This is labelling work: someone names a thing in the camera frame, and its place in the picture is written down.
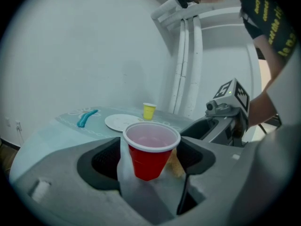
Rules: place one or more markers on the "person's right forearm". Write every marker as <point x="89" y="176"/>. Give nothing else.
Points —
<point x="261" y="112"/>

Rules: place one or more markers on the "teal curved brush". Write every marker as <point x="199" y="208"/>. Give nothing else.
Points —
<point x="84" y="119"/>

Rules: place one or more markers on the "person's right hand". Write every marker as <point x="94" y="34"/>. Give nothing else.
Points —
<point x="241" y="126"/>

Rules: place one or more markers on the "red plastic cup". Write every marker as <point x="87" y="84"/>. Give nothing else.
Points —
<point x="148" y="163"/>

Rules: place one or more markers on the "round table with light-blue cloth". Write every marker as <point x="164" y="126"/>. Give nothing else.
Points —
<point x="58" y="135"/>

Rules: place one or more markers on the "yellow paper cup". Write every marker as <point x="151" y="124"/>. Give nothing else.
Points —
<point x="149" y="112"/>

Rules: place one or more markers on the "tan bread piece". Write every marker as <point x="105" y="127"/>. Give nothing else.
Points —
<point x="175" y="167"/>

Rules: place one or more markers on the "white round plate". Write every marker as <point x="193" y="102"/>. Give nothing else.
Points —
<point x="120" y="122"/>

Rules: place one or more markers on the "thin white wall pipe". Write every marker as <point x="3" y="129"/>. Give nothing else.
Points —
<point x="178" y="67"/>
<point x="185" y="55"/>

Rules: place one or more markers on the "person's black printed shirt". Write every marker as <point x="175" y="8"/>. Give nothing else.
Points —
<point x="270" y="13"/>

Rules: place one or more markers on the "thick white wall pipe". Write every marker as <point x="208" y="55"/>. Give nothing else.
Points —
<point x="197" y="67"/>

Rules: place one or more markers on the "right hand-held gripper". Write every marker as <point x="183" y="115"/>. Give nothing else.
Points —
<point x="231" y="95"/>

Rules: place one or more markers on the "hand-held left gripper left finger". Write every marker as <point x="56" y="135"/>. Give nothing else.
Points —
<point x="58" y="185"/>

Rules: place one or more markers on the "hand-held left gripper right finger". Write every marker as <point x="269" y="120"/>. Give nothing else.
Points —
<point x="211" y="173"/>

